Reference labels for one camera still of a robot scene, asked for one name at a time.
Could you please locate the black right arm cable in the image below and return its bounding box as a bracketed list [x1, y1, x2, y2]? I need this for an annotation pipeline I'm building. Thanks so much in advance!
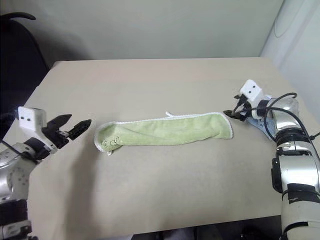
[258, 92, 320, 163]

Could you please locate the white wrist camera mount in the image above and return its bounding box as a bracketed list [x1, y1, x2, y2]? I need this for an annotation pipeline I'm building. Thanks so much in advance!
[14, 106, 57, 154]
[239, 79, 265, 106]

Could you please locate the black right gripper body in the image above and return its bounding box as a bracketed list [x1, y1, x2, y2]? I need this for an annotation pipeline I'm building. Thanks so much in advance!
[233, 93, 252, 119]

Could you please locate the white panel with round mark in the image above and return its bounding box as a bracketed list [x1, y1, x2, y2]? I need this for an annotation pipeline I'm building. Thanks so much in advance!
[259, 0, 320, 85]

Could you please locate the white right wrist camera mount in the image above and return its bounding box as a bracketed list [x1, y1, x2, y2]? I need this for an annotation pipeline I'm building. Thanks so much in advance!
[239, 79, 265, 106]

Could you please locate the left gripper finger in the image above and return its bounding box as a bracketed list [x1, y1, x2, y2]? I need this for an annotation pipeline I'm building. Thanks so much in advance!
[67, 119, 93, 141]
[47, 113, 73, 130]

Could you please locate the black office chair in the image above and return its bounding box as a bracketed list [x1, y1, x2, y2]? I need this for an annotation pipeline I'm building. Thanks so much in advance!
[0, 12, 51, 121]

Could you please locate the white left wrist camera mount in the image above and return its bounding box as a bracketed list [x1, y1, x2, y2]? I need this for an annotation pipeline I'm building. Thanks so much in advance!
[14, 106, 57, 154]

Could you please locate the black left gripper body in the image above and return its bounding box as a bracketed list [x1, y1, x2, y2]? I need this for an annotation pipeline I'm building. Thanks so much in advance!
[41, 121, 71, 150]

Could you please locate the green towel with white trim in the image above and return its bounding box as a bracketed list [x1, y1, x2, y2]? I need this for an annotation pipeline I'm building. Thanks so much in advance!
[94, 111, 234, 157]

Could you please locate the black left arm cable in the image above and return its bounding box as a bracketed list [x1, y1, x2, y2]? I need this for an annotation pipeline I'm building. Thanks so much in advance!
[0, 139, 38, 165]

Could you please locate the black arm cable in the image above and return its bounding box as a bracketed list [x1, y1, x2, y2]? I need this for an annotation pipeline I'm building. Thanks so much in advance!
[0, 139, 38, 165]
[258, 92, 320, 163]

